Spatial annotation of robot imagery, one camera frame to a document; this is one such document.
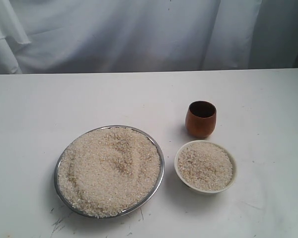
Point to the brown wooden cup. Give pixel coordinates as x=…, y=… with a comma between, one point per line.
x=201, y=119

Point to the rice in steel tray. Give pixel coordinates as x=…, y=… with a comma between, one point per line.
x=109, y=171

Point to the rice in white bowl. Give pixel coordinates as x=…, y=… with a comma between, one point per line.
x=204, y=167

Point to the large steel rice tray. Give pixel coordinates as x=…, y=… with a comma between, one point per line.
x=59, y=163

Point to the white ceramic bowl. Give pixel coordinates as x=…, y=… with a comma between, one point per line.
x=234, y=173

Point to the white backdrop cloth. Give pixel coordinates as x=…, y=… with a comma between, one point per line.
x=83, y=36

